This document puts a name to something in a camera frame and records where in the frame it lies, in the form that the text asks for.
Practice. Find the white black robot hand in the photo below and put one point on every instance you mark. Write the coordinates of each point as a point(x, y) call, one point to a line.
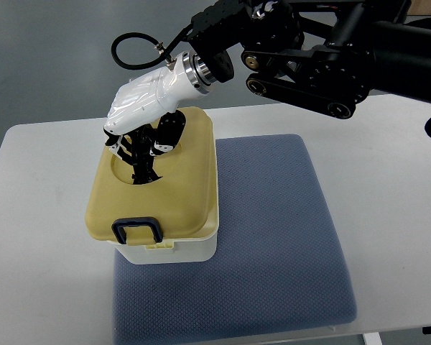
point(147, 98)

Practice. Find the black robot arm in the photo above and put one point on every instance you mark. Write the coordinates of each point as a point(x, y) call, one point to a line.
point(323, 56)

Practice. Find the front dark blue latch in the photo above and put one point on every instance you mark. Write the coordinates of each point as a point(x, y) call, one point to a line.
point(119, 228)

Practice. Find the blue grey fabric mat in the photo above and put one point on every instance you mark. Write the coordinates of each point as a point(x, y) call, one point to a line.
point(278, 265)

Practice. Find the white storage box base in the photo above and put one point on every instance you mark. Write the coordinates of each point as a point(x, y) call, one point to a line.
point(198, 249)

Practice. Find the yellow storage box lid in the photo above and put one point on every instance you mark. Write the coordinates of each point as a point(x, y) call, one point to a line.
point(184, 200)

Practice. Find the wooden box corner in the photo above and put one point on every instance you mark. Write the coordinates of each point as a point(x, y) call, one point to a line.
point(420, 8)

